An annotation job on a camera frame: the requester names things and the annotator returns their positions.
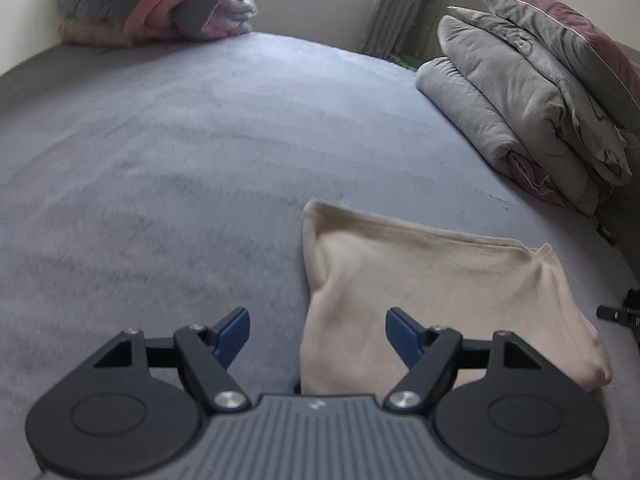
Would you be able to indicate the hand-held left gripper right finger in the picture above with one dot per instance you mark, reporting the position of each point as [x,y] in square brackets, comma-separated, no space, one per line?
[402,335]

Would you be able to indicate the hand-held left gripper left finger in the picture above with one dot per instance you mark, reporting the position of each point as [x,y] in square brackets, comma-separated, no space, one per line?
[235,332]

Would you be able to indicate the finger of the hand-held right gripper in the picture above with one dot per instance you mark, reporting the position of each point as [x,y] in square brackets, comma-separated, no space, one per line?
[625,312]

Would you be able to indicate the beige black printed T-shirt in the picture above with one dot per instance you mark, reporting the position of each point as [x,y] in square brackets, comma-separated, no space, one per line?
[425,285]

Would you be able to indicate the small brown object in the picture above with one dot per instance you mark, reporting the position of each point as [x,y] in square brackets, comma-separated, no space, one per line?
[606,235]

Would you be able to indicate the grey quilted headboard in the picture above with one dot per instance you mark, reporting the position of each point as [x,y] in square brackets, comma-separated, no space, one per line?
[627,220]

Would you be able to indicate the bed with grey sheet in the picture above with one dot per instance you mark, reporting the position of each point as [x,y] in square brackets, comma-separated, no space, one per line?
[200,160]

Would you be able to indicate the grey patterned folded quilt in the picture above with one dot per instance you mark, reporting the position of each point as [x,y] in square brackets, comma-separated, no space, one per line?
[595,125]

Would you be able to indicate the grey pink folded quilt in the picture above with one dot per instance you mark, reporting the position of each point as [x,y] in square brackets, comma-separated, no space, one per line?
[475,110]

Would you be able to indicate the grey pink pillow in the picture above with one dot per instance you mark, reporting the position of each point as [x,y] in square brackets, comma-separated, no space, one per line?
[565,25]

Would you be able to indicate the grey striped curtain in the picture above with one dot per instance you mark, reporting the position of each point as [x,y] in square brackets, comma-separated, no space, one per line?
[400,10]

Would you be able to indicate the pink grey folded blanket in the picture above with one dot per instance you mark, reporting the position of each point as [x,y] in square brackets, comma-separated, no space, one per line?
[200,5]

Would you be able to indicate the beige folded blanket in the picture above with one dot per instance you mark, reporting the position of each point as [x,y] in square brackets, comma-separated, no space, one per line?
[90,35]

